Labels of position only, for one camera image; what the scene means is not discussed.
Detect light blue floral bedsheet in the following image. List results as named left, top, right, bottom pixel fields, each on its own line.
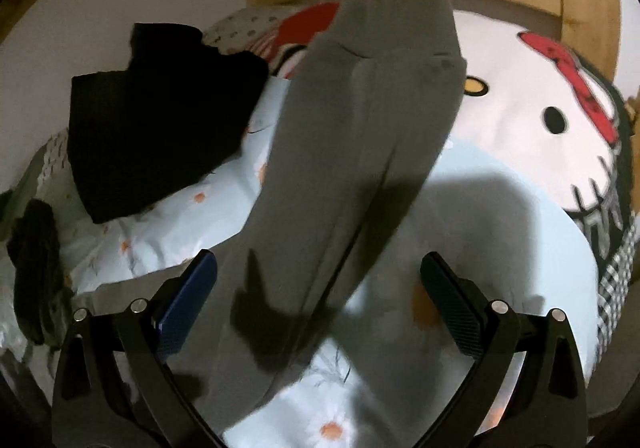
left=0, top=78, right=601, bottom=448

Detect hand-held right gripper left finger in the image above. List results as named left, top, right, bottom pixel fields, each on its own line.
left=51, top=249, right=221, bottom=448

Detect dotted pillow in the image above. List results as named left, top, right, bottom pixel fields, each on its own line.
left=202, top=8, right=296, bottom=54

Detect dark cloth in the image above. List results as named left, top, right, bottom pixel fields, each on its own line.
left=7, top=198, right=66, bottom=344

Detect grey pants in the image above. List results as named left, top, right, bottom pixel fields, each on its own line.
left=202, top=0, right=468, bottom=434

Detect black folded garment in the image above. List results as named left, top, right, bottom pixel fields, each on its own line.
left=67, top=23, right=271, bottom=224

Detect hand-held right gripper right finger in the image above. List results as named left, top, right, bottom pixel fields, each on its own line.
left=420, top=252, right=588, bottom=448

